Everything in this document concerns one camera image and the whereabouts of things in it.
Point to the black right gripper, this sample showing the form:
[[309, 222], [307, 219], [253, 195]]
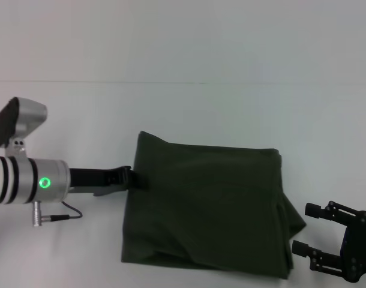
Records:
[[360, 243]]

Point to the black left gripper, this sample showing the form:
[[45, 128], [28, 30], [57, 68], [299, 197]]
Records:
[[93, 180]]

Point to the dark green t-shirt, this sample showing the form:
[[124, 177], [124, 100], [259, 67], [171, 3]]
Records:
[[207, 210]]

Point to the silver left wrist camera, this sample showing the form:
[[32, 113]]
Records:
[[18, 123]]

